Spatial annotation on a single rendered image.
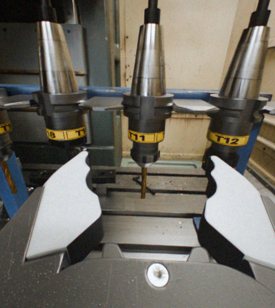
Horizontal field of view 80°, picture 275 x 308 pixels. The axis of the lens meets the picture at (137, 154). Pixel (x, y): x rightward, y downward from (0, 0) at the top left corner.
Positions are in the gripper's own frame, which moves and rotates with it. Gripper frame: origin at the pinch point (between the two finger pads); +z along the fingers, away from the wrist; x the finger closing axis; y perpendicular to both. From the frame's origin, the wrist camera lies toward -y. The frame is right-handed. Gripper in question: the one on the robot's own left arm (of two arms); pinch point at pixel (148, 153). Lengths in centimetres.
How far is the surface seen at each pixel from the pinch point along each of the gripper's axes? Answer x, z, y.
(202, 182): 22, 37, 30
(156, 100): 0.9, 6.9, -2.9
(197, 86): 36, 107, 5
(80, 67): -28, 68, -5
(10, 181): -21.6, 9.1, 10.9
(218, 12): 41, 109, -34
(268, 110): 14.0, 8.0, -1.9
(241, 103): 10.1, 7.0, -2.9
